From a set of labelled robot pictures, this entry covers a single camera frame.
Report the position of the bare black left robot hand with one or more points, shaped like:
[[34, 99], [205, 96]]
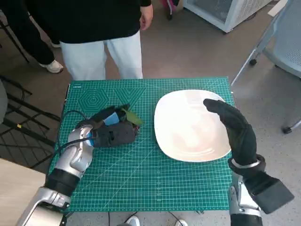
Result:
[[110, 115]]

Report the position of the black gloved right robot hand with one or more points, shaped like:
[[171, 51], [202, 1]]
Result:
[[242, 136]]

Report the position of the toy red grapes with leaf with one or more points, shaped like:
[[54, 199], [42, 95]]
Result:
[[134, 117]]

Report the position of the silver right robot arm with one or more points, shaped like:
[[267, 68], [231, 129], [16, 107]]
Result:
[[244, 204]]

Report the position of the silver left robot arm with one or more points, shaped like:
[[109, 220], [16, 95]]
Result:
[[75, 155]]

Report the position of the white plate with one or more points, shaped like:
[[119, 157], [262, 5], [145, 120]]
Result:
[[188, 127]]

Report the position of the green cutting mat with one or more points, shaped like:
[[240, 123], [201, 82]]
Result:
[[141, 176]]

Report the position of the person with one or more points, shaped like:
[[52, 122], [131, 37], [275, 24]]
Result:
[[28, 35], [89, 21]]

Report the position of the grey mesh chair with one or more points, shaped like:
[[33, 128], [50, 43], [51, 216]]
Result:
[[287, 47]]

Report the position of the white shoe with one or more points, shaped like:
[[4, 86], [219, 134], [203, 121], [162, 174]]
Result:
[[181, 222], [132, 221]]

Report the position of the grey rounded object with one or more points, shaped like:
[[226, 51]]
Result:
[[2, 101]]

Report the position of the light wooden desk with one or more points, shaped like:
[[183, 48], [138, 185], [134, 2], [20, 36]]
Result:
[[16, 188]]

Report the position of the pink wheeled object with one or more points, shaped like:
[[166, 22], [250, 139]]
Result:
[[170, 5]]

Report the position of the white mesh cabinet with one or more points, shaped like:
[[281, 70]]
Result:
[[211, 11]]

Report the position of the dark left wrist camera box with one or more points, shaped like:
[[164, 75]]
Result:
[[117, 136]]

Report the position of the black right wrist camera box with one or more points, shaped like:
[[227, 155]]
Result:
[[270, 190]]

